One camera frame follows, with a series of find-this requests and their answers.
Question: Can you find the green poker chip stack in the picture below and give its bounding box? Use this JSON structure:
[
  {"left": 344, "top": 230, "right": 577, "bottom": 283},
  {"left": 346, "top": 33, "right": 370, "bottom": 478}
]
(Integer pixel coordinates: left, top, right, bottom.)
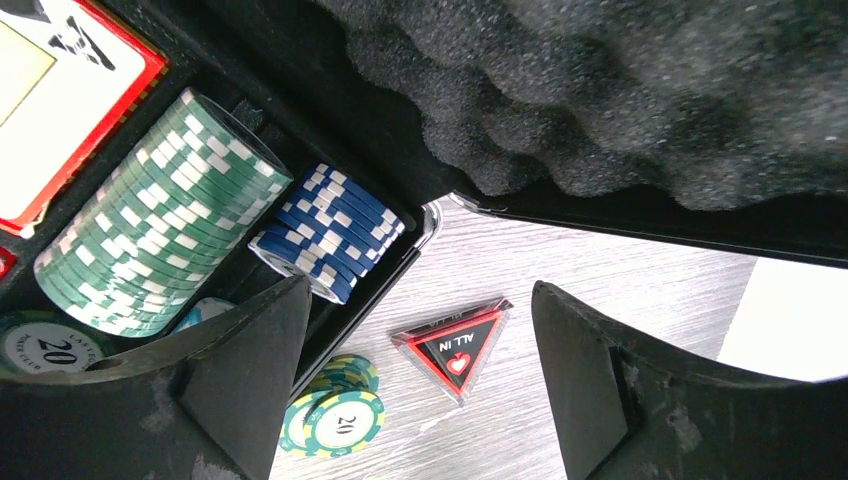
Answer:
[{"left": 33, "top": 88, "right": 293, "bottom": 338}]

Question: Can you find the black poker chip case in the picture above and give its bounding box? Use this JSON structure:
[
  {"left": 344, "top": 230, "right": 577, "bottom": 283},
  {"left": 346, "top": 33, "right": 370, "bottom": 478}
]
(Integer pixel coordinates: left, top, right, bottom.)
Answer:
[{"left": 0, "top": 0, "right": 848, "bottom": 405}]

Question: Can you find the dark green chip pile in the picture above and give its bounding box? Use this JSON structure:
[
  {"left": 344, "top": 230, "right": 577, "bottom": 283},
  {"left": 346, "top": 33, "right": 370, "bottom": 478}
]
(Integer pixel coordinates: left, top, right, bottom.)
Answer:
[{"left": 278, "top": 354, "right": 386, "bottom": 457}]

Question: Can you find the red triangle all-in button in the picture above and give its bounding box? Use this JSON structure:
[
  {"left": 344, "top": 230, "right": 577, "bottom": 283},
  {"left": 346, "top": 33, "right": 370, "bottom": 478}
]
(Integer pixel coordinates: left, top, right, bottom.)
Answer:
[{"left": 390, "top": 297, "right": 513, "bottom": 407}]

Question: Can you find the light blue chip stack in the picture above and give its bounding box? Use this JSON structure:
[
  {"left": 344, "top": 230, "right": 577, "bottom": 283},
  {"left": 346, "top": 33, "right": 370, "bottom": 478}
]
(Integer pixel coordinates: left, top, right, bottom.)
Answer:
[{"left": 171, "top": 297, "right": 235, "bottom": 334}]

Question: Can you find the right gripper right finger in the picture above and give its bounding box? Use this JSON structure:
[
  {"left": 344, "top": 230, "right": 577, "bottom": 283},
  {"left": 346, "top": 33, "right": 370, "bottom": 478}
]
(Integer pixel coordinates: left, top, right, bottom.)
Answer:
[{"left": 532, "top": 281, "right": 847, "bottom": 479}]

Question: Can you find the grey camo chip stack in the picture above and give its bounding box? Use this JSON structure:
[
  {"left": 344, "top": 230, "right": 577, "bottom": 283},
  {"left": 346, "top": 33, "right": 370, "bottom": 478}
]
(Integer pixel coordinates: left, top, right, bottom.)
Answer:
[{"left": 1, "top": 310, "right": 118, "bottom": 379}]

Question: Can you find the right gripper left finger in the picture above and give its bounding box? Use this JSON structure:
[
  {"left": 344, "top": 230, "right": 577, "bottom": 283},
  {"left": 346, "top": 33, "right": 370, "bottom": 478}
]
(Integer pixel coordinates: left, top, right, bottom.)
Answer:
[{"left": 1, "top": 277, "right": 311, "bottom": 479}]

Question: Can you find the red playing card deck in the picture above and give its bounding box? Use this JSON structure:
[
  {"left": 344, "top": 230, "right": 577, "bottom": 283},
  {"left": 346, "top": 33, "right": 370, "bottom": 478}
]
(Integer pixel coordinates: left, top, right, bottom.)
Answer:
[{"left": 1, "top": 1, "right": 168, "bottom": 238}]

